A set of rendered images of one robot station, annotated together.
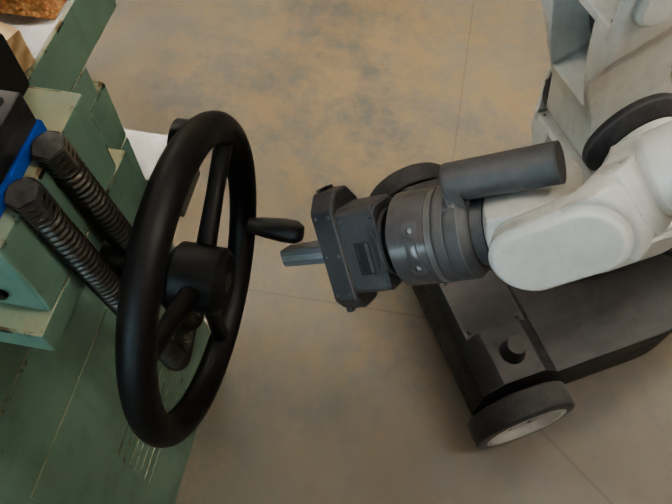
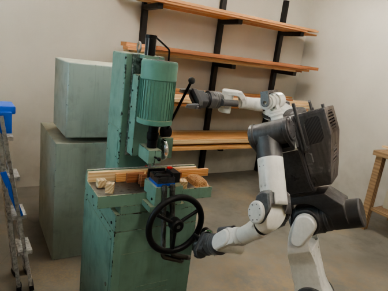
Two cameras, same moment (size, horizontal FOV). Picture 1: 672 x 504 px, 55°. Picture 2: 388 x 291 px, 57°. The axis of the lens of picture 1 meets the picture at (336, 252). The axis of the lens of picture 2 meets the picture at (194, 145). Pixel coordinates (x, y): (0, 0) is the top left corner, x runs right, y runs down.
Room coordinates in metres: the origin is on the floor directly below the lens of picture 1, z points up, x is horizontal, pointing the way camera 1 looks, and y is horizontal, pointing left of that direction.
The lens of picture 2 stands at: (-0.69, -0.99, 1.55)
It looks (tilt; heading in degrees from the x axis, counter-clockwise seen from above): 14 degrees down; 48
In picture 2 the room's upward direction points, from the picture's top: 7 degrees clockwise
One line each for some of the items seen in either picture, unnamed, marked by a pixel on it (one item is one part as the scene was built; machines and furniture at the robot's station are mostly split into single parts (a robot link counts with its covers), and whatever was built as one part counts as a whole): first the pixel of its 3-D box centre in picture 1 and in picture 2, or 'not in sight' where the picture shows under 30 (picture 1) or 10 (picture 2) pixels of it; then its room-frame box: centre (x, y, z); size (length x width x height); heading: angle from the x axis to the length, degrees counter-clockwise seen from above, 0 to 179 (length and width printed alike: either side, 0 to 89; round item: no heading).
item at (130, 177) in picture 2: not in sight; (149, 176); (0.32, 0.43, 0.92); 0.25 x 0.02 x 0.05; 169
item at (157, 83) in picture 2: not in sight; (157, 92); (0.33, 0.45, 1.35); 0.18 x 0.18 x 0.31
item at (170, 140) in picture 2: not in sight; (163, 146); (0.52, 0.61, 1.02); 0.09 x 0.07 x 0.12; 169
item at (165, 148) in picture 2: not in sight; (162, 149); (0.48, 0.56, 1.02); 0.12 x 0.03 x 0.12; 79
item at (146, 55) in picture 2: not in sight; (149, 52); (0.36, 0.59, 1.53); 0.08 x 0.08 x 0.17; 79
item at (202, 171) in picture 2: not in sight; (164, 174); (0.42, 0.44, 0.92); 0.54 x 0.02 x 0.04; 169
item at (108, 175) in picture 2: not in sight; (145, 173); (0.33, 0.47, 0.92); 0.60 x 0.02 x 0.05; 169
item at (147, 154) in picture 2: not in sight; (149, 154); (0.34, 0.47, 1.03); 0.14 x 0.07 x 0.09; 79
